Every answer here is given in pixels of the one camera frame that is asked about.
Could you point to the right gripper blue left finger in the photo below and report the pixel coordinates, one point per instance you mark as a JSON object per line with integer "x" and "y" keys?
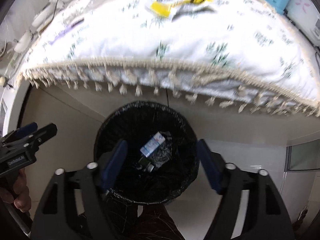
{"x": 112, "y": 163}

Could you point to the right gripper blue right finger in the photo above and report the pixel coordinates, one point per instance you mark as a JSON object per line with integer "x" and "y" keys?
{"x": 212, "y": 164}

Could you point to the yellow snack packet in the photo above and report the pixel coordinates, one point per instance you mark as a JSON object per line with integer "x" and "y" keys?
{"x": 172, "y": 9}

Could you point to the blue white milk carton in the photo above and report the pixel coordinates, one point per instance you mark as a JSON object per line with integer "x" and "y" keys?
{"x": 157, "y": 140}

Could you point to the black trash bin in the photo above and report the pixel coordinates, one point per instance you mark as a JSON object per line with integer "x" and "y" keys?
{"x": 161, "y": 160}

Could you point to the person's left hand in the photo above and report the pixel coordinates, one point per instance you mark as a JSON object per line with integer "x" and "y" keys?
{"x": 20, "y": 188}

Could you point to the white ceramic bowl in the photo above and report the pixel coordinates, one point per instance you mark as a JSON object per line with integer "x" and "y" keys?
{"x": 24, "y": 42}

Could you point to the white floral tablecloth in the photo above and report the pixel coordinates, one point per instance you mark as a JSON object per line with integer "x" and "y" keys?
{"x": 244, "y": 54}

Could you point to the white rice cooker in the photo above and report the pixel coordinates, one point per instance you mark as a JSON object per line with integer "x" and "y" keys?
{"x": 305, "y": 15}

